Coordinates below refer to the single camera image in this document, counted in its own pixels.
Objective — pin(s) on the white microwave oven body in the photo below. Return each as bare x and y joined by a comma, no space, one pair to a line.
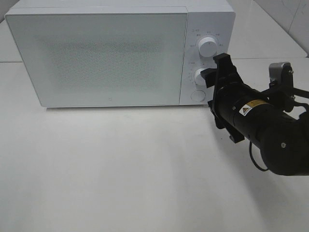
213,18

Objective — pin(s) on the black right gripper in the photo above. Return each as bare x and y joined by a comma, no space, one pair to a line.
229,91

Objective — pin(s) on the white timer knob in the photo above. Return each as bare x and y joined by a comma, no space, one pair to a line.
199,80

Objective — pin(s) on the round white door button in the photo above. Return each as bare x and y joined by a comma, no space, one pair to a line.
198,96

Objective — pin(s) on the white microwave door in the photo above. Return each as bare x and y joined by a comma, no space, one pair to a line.
102,60

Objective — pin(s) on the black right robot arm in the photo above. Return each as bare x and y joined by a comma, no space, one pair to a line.
271,119

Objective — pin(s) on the upper white power knob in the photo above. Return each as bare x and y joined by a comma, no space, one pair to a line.
207,46

